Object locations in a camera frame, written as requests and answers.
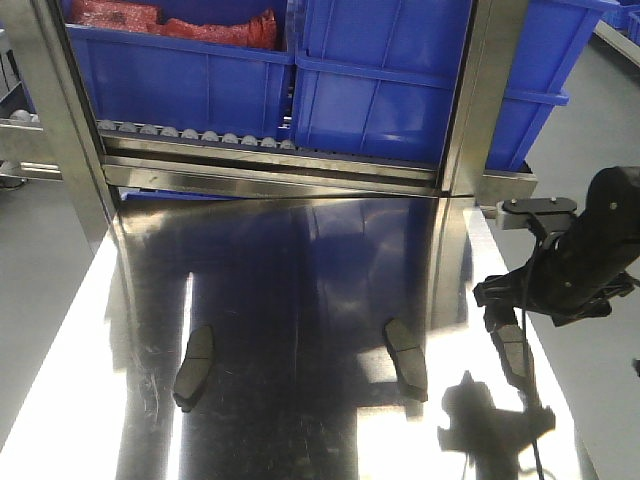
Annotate red bubble wrap bags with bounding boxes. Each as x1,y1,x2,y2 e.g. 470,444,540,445
68,1,278,50

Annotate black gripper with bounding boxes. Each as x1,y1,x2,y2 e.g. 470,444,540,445
473,167,639,332

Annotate grey brake pad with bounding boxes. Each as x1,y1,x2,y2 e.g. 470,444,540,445
173,325,216,413
383,319,428,403
490,325,535,392

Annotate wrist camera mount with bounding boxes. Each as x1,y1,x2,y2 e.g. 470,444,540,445
496,197,577,231

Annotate blue plastic bin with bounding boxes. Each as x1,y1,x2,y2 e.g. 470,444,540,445
66,1,295,140
292,1,617,172

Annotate blue plastic bin right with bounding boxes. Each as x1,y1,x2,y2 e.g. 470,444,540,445
292,1,617,172

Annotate stainless steel rack frame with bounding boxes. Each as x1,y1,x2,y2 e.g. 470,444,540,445
1,1,536,248

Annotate blue plastic bin left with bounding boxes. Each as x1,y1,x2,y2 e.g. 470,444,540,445
66,1,295,140

